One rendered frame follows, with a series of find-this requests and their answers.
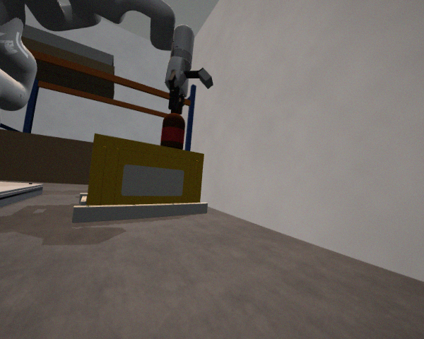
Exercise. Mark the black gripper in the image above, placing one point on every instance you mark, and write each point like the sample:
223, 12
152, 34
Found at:
177, 80

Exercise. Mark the brown bottle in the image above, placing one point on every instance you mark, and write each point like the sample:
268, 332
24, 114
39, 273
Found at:
173, 130

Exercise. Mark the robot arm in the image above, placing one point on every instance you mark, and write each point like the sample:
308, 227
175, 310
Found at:
18, 66

